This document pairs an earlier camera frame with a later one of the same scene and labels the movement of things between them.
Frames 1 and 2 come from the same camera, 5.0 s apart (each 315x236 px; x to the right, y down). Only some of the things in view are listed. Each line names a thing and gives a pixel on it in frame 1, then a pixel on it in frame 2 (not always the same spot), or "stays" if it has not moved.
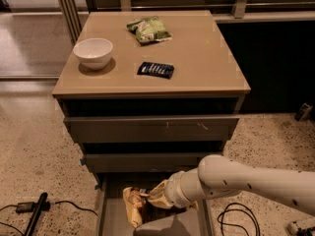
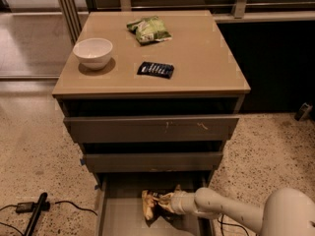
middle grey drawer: (157, 163) stays
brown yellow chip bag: (134, 201) -> (153, 210)
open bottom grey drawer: (113, 217) stays
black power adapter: (26, 206) stays
